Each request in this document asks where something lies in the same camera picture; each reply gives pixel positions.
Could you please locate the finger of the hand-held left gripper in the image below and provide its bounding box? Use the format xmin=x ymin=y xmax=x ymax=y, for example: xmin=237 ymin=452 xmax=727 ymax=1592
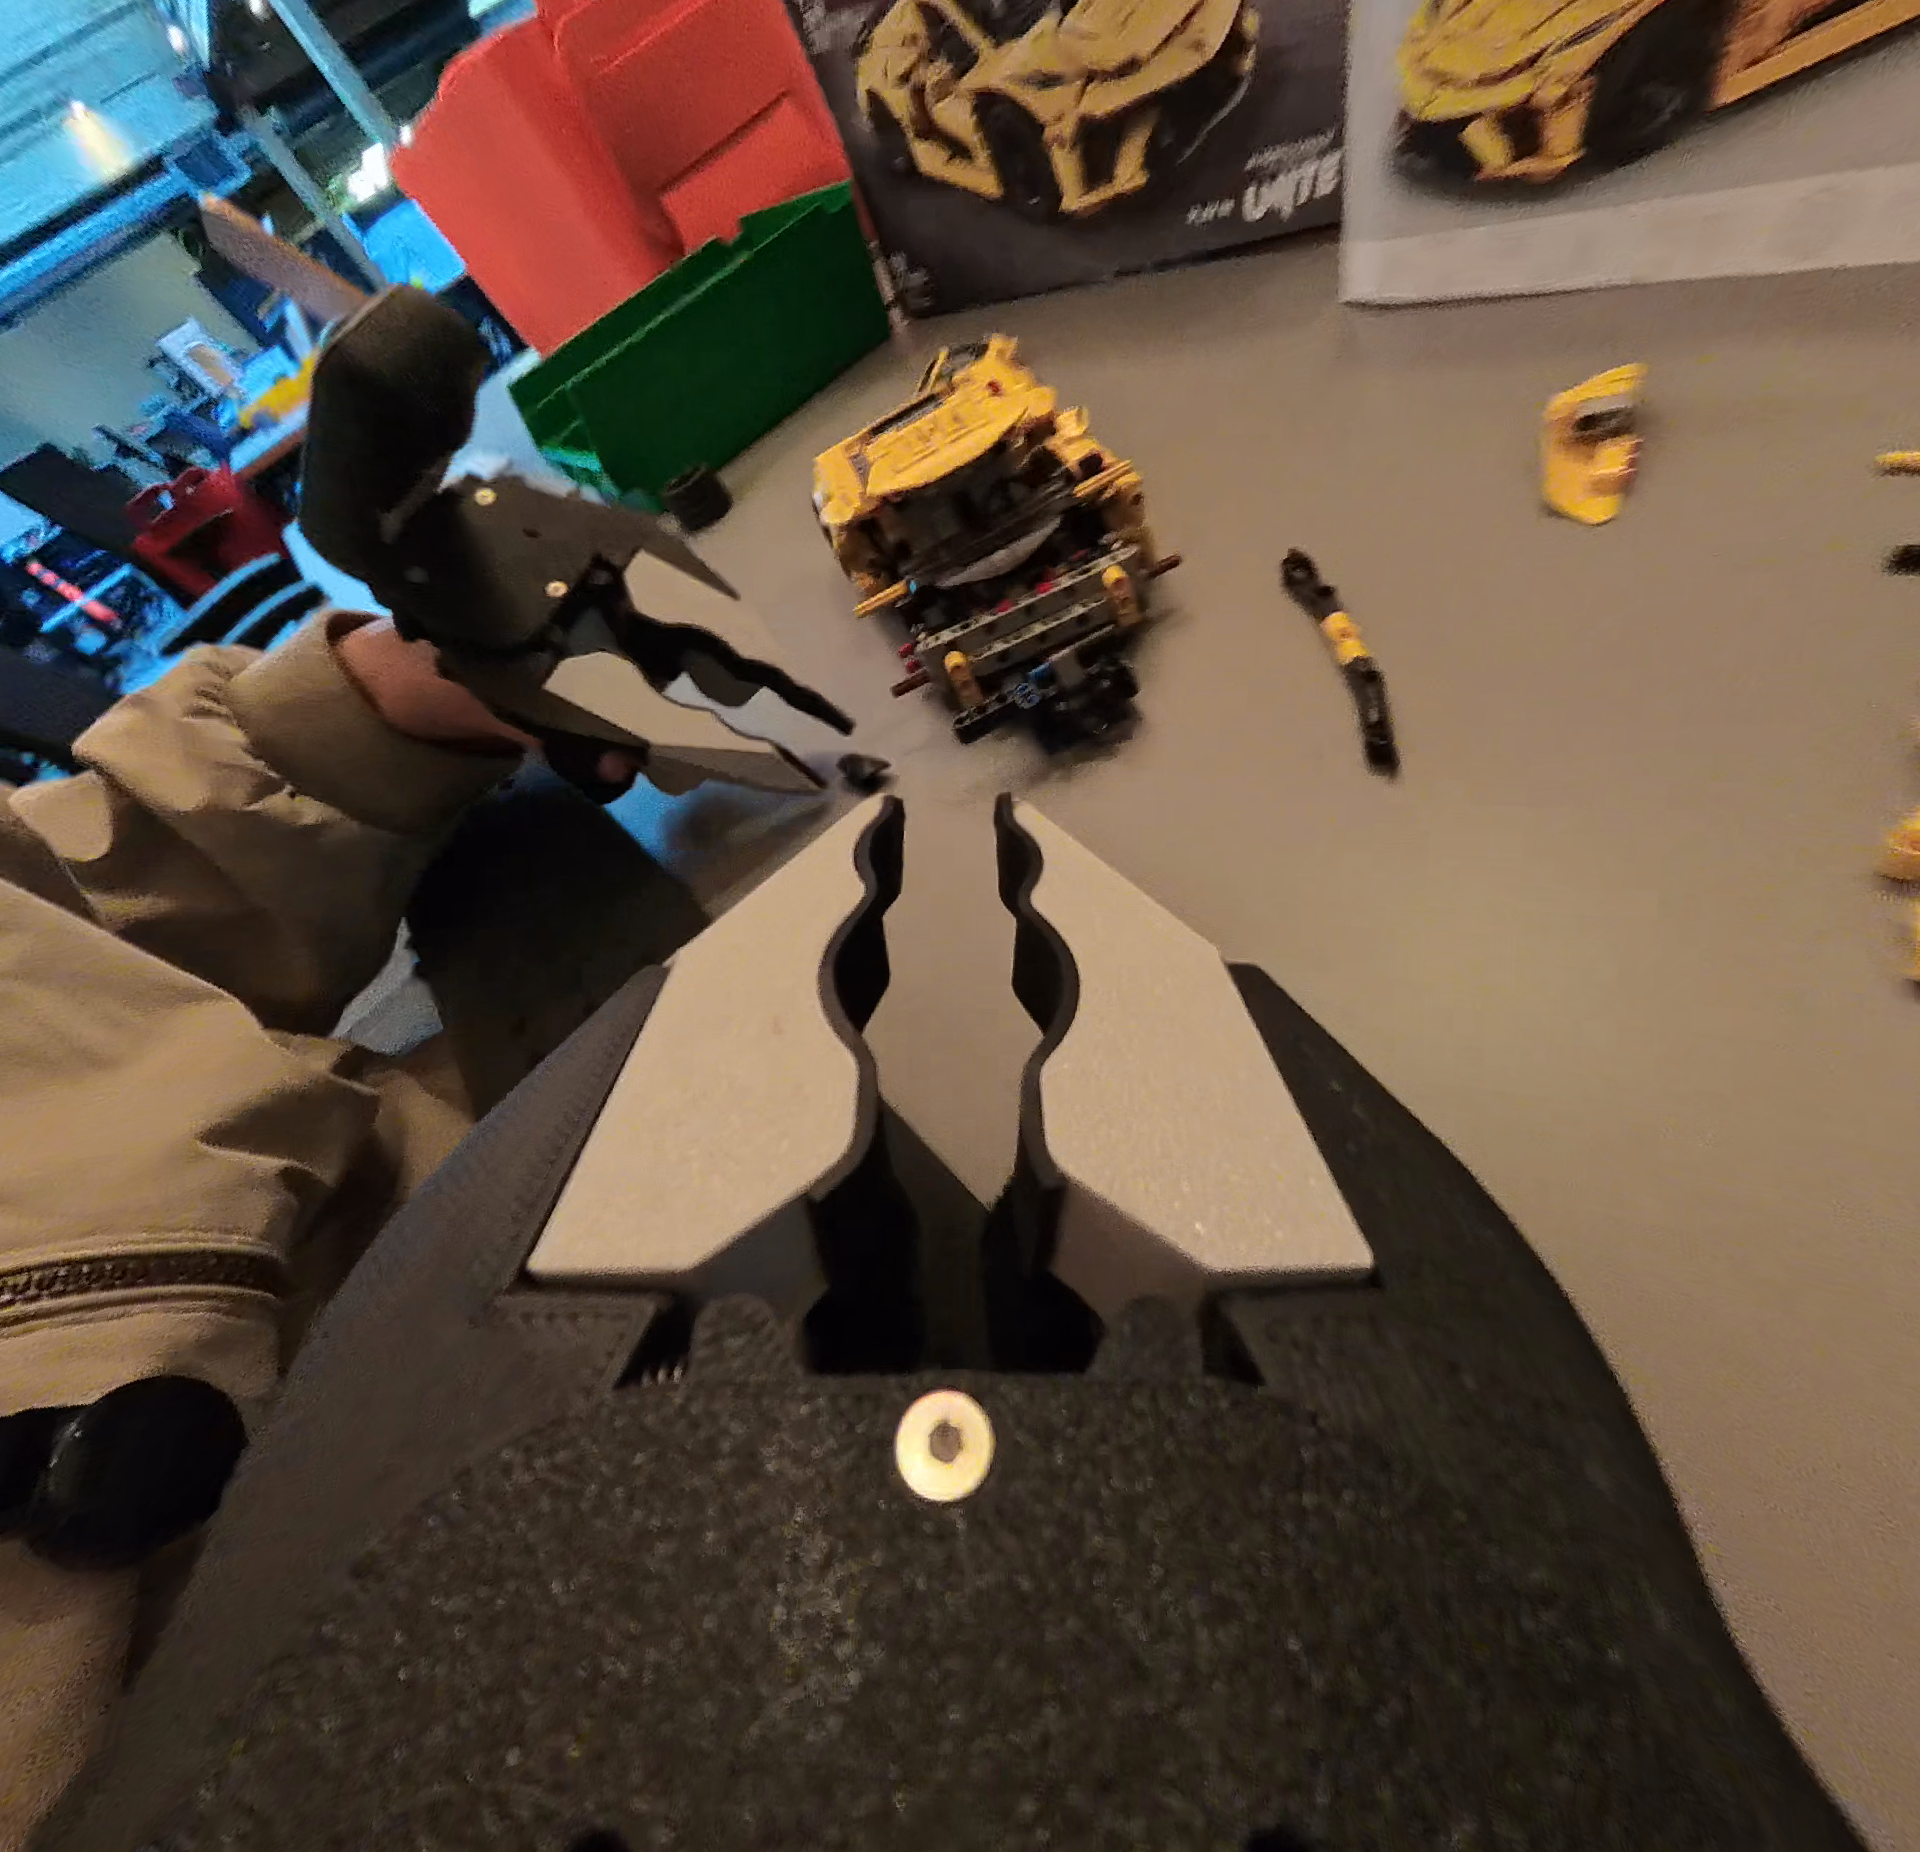
xmin=532 ymin=652 xmax=829 ymax=798
xmin=593 ymin=540 xmax=859 ymax=735

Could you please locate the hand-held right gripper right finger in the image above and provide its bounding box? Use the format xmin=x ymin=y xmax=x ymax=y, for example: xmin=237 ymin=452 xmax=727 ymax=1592
xmin=995 ymin=792 xmax=1377 ymax=1311

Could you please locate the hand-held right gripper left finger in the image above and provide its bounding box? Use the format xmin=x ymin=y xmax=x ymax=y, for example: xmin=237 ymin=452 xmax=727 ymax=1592
xmin=522 ymin=796 xmax=911 ymax=1302

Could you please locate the yellow toy car model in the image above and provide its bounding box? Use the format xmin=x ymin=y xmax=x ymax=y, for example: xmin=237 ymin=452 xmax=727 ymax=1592
xmin=810 ymin=335 xmax=1188 ymax=751

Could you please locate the black yellow toy link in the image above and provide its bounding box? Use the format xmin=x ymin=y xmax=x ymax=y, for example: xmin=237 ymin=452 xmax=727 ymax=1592
xmin=1278 ymin=546 xmax=1400 ymax=775

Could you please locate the person's left forearm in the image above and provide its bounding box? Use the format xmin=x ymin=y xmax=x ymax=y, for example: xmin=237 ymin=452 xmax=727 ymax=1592
xmin=66 ymin=612 xmax=528 ymax=1036

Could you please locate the grey desk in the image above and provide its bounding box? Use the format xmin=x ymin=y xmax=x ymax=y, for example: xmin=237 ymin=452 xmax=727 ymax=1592
xmin=335 ymin=226 xmax=1920 ymax=1852

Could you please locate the person's left hand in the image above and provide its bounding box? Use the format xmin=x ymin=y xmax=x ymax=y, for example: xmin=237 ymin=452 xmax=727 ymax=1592
xmin=334 ymin=622 xmax=540 ymax=755

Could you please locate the green plastic bin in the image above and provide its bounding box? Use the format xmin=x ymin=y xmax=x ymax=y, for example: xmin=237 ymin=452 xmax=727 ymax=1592
xmin=508 ymin=177 xmax=895 ymax=515

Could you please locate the red office chair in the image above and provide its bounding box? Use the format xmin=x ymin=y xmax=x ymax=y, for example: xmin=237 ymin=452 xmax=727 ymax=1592
xmin=127 ymin=464 xmax=293 ymax=602

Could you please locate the red carry bag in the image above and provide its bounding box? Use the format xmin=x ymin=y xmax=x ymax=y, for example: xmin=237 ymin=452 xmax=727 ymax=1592
xmin=388 ymin=0 xmax=856 ymax=358

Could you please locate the person's beige jacket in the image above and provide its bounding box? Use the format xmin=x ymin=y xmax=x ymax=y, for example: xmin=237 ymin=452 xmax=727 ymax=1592
xmin=0 ymin=781 xmax=483 ymax=1852

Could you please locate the toy car cardboard box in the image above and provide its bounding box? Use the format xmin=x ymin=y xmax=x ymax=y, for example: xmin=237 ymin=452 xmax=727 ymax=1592
xmin=758 ymin=0 xmax=1354 ymax=320

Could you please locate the yellow toy body section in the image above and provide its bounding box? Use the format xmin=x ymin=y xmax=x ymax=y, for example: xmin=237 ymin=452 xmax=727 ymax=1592
xmin=1538 ymin=366 xmax=1649 ymax=526

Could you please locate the toy car instruction booklet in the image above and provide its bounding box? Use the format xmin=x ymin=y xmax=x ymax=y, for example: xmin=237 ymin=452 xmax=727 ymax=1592
xmin=1339 ymin=0 xmax=1920 ymax=306

